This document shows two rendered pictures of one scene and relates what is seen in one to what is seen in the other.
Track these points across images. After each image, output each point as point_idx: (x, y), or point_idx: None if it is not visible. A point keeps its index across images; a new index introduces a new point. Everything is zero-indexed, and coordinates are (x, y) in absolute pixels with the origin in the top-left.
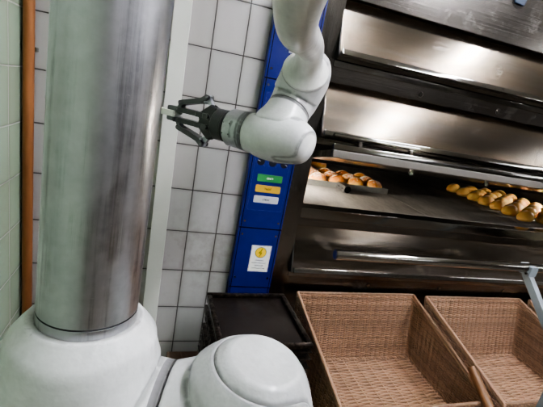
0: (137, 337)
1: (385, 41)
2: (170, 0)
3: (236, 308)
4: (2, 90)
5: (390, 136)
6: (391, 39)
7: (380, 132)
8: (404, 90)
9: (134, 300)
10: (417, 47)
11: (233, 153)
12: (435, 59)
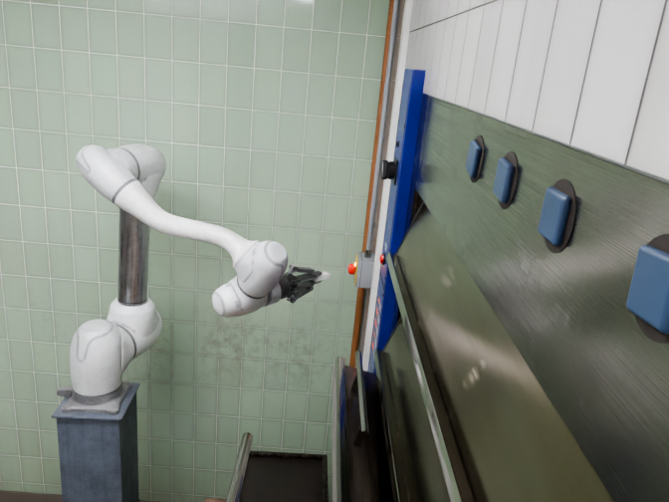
0: (117, 307)
1: (418, 251)
2: (125, 215)
3: (304, 474)
4: (336, 246)
5: (399, 403)
6: (423, 250)
7: (398, 389)
8: None
9: (122, 297)
10: (431, 268)
11: None
12: (431, 296)
